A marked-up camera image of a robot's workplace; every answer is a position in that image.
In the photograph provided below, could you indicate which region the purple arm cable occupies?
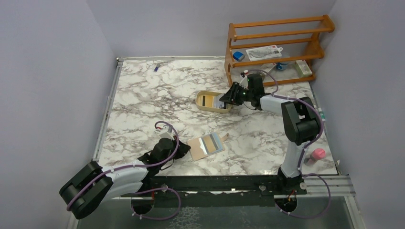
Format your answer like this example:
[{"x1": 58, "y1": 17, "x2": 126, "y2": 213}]
[
  {"x1": 66, "y1": 121, "x2": 182, "y2": 221},
  {"x1": 247, "y1": 69, "x2": 332, "y2": 220}
]

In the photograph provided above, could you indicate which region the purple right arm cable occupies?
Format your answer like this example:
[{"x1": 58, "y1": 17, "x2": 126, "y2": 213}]
[{"x1": 247, "y1": 69, "x2": 332, "y2": 220}]

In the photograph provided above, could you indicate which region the green white small box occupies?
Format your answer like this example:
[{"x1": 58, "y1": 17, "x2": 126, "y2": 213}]
[{"x1": 294, "y1": 60, "x2": 313, "y2": 78}]

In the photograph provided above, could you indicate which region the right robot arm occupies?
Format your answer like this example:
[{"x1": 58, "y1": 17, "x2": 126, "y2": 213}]
[{"x1": 219, "y1": 73, "x2": 324, "y2": 190}]

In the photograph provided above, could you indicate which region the beige card holder wallet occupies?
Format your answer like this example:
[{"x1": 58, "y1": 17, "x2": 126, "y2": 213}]
[{"x1": 187, "y1": 132, "x2": 230, "y2": 161}]

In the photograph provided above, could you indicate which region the green white pen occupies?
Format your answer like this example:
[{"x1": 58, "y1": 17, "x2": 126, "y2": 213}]
[{"x1": 318, "y1": 108, "x2": 325, "y2": 122}]

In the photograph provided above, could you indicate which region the wooden shelf rack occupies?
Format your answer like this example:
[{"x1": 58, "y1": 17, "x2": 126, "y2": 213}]
[{"x1": 224, "y1": 15, "x2": 335, "y2": 85}]

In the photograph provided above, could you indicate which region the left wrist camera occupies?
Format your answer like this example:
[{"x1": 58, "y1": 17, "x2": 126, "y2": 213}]
[{"x1": 159, "y1": 125, "x2": 174, "y2": 140}]

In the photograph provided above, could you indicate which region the blue stamp block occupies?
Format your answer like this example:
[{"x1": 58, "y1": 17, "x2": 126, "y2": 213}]
[{"x1": 233, "y1": 52, "x2": 245, "y2": 62}]

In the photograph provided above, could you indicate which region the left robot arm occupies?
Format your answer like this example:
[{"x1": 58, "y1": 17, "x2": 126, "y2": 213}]
[{"x1": 59, "y1": 138, "x2": 191, "y2": 219}]

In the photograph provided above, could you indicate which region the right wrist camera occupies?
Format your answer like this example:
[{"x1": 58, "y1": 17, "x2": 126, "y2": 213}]
[{"x1": 239, "y1": 72, "x2": 248, "y2": 89}]

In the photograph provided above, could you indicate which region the pink bottle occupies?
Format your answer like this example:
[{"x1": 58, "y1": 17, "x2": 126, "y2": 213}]
[{"x1": 304, "y1": 148, "x2": 326, "y2": 166}]

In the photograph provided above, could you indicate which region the blue tape roll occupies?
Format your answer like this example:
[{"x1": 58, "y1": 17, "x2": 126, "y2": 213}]
[{"x1": 276, "y1": 62, "x2": 289, "y2": 71}]

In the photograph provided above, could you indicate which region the white printed package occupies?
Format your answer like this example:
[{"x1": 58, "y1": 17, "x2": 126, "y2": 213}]
[{"x1": 246, "y1": 45, "x2": 283, "y2": 61}]

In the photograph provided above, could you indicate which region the beige oval tray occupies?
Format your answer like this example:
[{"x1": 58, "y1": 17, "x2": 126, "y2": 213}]
[{"x1": 195, "y1": 90, "x2": 233, "y2": 113}]

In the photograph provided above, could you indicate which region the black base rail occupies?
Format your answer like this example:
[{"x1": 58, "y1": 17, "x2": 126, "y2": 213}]
[{"x1": 124, "y1": 175, "x2": 307, "y2": 208}]

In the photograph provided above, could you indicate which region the card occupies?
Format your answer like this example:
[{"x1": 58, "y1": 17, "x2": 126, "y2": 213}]
[{"x1": 213, "y1": 94, "x2": 226, "y2": 109}]

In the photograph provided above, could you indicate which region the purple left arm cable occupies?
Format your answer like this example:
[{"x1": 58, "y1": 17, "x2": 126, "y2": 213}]
[{"x1": 66, "y1": 121, "x2": 182, "y2": 221}]

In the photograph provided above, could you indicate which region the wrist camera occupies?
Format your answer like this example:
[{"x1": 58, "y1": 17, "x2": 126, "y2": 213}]
[
  {"x1": 159, "y1": 125, "x2": 174, "y2": 140},
  {"x1": 239, "y1": 72, "x2": 248, "y2": 89}
]

